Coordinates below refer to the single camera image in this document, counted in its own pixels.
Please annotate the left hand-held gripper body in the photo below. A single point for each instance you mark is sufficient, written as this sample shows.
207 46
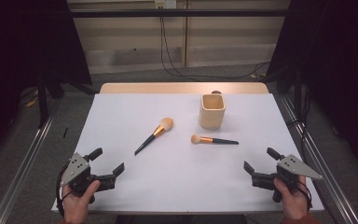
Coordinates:
76 169

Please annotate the black curtain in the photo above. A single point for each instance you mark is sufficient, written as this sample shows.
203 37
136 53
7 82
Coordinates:
28 43
335 62

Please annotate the black horizontal frame bar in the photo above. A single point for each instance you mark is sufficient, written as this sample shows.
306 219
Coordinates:
180 12

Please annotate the person's right hand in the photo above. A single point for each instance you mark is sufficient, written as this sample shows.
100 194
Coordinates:
292 202

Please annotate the aluminium floor rail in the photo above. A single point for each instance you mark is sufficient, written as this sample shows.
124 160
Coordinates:
21 174
323 174

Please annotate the beige square cup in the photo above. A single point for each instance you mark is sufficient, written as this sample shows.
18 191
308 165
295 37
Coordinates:
211 116

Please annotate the large makeup brush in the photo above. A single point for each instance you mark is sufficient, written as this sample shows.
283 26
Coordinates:
155 133

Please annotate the black stand leg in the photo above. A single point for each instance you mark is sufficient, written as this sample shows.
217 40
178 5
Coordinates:
43 102

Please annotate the white wall socket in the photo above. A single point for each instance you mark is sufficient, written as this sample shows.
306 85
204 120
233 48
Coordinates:
166 3

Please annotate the white table mat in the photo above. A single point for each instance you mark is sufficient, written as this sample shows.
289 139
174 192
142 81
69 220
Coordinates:
167 180

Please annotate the small makeup brush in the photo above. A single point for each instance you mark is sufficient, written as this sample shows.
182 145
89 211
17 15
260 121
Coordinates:
213 140

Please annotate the person's left hand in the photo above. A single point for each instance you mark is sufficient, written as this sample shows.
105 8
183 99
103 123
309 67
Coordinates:
76 205

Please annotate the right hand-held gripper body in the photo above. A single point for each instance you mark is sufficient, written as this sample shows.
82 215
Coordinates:
289 172

